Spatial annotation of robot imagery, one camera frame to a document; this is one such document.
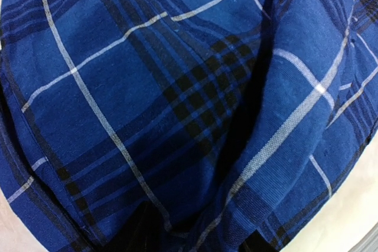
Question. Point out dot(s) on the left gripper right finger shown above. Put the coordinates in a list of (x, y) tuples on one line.
[(256, 243)]

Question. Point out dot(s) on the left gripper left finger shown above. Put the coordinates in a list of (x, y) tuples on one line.
[(140, 232)]

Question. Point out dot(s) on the blue plaid shirt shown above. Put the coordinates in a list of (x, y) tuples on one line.
[(229, 116)]

